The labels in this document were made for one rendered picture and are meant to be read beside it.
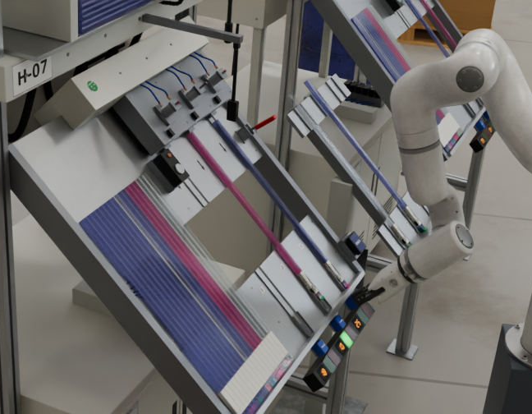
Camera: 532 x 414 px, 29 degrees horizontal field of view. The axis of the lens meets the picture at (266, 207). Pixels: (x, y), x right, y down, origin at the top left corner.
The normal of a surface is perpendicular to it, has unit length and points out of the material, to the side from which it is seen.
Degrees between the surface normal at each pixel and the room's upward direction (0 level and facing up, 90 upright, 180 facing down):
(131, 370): 0
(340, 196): 90
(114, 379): 0
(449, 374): 0
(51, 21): 90
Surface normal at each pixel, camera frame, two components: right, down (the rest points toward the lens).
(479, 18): -0.09, 0.47
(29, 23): -0.41, 0.41
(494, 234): 0.07, -0.88
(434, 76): -0.91, 0.25
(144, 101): 0.67, -0.47
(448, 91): -0.69, 0.62
